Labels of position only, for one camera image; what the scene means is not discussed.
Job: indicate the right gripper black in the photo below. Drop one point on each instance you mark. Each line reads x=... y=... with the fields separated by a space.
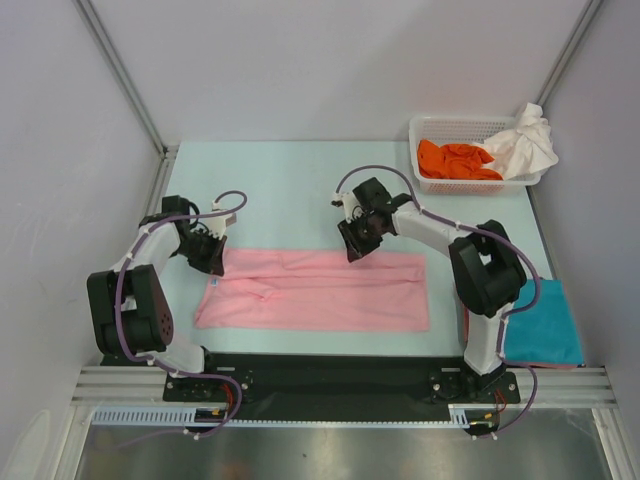
x=355 y=248

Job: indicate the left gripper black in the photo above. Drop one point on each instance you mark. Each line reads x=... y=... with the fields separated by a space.
x=213 y=263

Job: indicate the pink t shirt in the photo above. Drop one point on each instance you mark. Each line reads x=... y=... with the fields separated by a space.
x=317 y=290

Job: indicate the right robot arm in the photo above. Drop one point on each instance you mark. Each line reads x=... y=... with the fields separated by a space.
x=487 y=272

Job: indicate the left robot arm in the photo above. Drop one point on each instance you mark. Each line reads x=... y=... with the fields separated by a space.
x=131 y=317

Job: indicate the orange t shirt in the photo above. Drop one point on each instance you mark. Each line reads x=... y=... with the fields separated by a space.
x=455 y=162

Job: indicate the white plastic basket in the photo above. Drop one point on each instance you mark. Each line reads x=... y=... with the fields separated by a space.
x=442 y=130

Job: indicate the white t shirt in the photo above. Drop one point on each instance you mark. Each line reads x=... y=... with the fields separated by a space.
x=526 y=148

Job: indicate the teal folded t shirt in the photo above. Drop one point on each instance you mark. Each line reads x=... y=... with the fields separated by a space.
x=545 y=335

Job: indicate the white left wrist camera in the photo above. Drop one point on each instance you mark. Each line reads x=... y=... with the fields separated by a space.
x=218 y=220

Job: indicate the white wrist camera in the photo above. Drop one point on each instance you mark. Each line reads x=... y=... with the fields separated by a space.
x=218 y=220
x=346 y=200

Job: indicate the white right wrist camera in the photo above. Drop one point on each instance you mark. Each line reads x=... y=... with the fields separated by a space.
x=346 y=200

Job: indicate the aluminium frame post left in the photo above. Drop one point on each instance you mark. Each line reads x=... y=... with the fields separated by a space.
x=112 y=58

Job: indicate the aluminium frame post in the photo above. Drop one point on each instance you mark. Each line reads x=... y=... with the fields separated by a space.
x=578 y=35
x=112 y=58

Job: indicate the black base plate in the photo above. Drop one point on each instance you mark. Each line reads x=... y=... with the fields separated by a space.
x=317 y=388

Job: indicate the aluminium front rail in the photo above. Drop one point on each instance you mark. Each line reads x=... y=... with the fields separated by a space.
x=143 y=386

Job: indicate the white cable duct left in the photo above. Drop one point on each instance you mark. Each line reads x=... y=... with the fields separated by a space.
x=144 y=416

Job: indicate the white cable duct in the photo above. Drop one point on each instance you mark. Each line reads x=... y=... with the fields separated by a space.
x=458 y=417
x=144 y=416

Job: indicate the white cable duct right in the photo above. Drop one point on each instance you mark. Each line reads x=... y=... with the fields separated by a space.
x=458 y=417

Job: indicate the aluminium frame post right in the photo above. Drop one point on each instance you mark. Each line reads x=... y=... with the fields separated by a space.
x=578 y=35

